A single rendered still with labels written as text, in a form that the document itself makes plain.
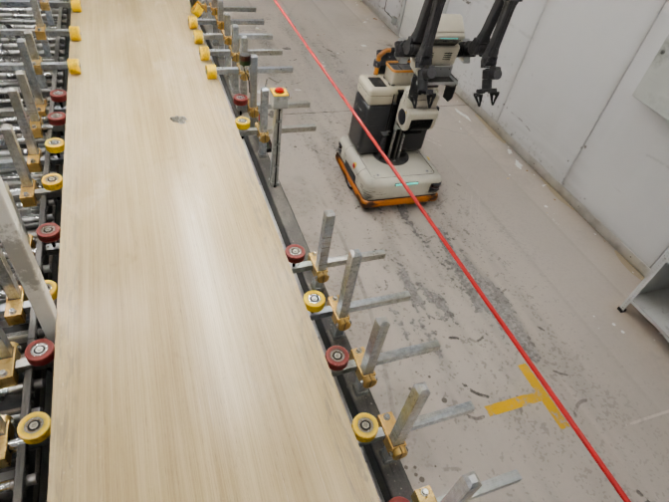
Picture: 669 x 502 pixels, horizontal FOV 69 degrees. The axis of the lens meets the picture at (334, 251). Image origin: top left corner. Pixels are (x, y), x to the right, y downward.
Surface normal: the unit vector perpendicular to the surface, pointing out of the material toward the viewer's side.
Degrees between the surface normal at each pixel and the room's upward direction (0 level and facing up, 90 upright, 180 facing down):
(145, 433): 0
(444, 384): 0
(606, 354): 0
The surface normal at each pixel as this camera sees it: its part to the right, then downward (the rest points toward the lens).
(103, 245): 0.14, -0.71
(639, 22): -0.93, 0.14
